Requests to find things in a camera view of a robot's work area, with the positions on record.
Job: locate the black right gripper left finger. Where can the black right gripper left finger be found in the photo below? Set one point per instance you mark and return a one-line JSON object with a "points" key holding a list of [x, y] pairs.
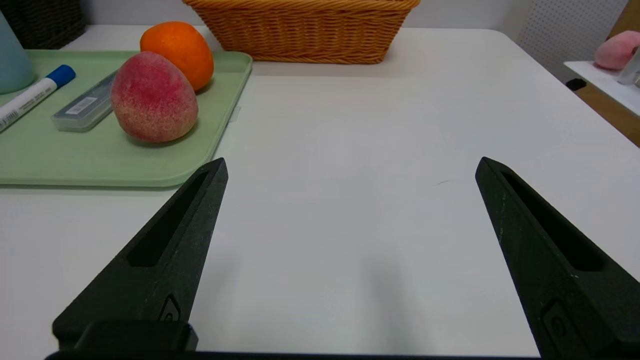
{"points": [[165, 250]]}

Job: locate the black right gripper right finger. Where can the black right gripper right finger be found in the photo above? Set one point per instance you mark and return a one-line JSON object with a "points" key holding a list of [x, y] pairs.
{"points": [[550, 280]]}

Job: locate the red pink peach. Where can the red pink peach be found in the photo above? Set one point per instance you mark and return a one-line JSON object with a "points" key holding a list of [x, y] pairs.
{"points": [[152, 100]]}

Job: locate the clear grey pencil lead case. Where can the clear grey pencil lead case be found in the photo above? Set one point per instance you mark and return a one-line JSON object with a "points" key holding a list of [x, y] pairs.
{"points": [[82, 107]]}

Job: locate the orange fruit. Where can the orange fruit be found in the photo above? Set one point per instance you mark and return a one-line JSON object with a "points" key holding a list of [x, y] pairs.
{"points": [[182, 50]]}

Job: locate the light blue plastic cup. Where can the light blue plastic cup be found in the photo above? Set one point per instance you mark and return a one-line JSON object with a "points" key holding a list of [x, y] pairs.
{"points": [[12, 65]]}

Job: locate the orange wicker basket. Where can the orange wicker basket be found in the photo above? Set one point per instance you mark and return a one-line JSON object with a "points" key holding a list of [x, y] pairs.
{"points": [[300, 30]]}

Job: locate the dark brown wicker basket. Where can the dark brown wicker basket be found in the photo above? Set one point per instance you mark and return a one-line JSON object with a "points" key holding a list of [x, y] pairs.
{"points": [[45, 20]]}

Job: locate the light green plastic tray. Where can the light green plastic tray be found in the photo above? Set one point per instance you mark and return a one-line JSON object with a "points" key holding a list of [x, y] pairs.
{"points": [[75, 155]]}

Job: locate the small black block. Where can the small black block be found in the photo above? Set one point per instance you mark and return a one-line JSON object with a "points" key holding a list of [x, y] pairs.
{"points": [[576, 84]]}

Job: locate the white marker with blue cap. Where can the white marker with blue cap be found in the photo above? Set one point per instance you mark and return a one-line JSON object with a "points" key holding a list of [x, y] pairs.
{"points": [[30, 97]]}

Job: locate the white side table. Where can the white side table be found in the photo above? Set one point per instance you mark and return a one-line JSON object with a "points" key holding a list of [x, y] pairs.
{"points": [[607, 82]]}

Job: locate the clear plastic bottle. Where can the clear plastic bottle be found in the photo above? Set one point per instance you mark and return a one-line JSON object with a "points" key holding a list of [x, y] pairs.
{"points": [[631, 67]]}

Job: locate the pink plush toy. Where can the pink plush toy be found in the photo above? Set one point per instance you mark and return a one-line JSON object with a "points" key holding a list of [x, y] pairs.
{"points": [[615, 50]]}

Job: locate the white perforated panel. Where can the white perforated panel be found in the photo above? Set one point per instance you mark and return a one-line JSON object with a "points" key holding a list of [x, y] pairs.
{"points": [[565, 35]]}

